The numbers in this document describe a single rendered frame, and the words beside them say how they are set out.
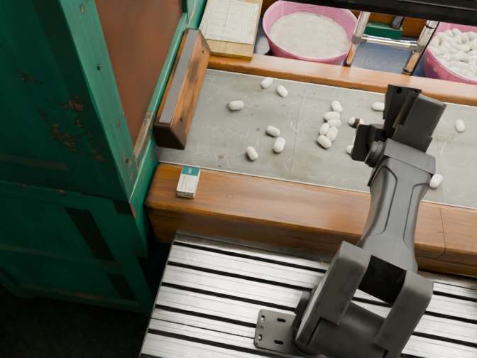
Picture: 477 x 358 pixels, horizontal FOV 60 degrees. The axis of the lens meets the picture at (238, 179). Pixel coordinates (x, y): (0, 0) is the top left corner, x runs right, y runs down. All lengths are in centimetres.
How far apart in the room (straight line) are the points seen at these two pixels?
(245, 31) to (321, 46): 22
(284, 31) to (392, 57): 33
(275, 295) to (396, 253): 45
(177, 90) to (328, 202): 38
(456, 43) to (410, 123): 74
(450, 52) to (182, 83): 76
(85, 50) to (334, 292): 37
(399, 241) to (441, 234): 45
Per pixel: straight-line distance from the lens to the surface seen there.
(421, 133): 64
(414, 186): 54
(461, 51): 135
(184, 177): 83
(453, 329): 95
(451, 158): 106
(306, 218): 83
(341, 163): 94
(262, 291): 86
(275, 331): 83
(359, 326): 45
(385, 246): 45
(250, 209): 82
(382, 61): 131
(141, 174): 80
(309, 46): 121
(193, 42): 98
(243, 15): 120
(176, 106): 85
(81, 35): 51
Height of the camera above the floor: 148
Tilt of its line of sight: 57 degrees down
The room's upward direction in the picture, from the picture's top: 5 degrees clockwise
